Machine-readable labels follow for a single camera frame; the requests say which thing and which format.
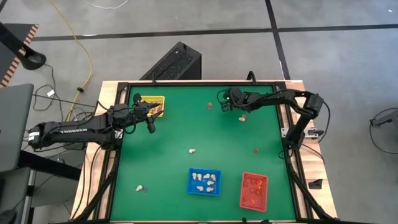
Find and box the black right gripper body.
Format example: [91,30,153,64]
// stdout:
[221,86,259,112]

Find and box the grey mat with striped edge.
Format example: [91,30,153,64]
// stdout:
[0,23,40,88]

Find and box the blue slotted plastic basket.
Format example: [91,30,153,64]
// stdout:
[186,167,223,197]

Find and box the yellow cable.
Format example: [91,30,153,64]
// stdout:
[49,0,95,118]

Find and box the white floor cable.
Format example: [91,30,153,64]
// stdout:
[83,0,130,10]

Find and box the green table mat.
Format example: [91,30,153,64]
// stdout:
[110,84,297,222]

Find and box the red slotted plastic basket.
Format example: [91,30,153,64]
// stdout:
[239,171,269,213]

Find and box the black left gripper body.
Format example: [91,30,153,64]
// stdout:
[132,93,156,134]

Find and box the black stand with round base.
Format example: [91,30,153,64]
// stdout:
[0,21,47,71]

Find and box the yellow slotted plastic basket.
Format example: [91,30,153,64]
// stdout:
[140,95,166,118]

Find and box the black computer tower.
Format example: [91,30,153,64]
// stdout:
[139,41,202,81]

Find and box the grey desk panel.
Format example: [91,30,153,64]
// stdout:
[0,83,35,174]

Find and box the thin black floor cable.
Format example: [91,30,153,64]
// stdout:
[32,93,98,108]

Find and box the grey floor device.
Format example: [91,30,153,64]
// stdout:
[369,107,398,128]

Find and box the black desk bar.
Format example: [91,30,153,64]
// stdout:
[17,150,82,182]

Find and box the black computer mouse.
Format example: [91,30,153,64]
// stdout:
[0,210,17,224]

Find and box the black hook loop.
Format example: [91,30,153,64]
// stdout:
[246,70,259,85]

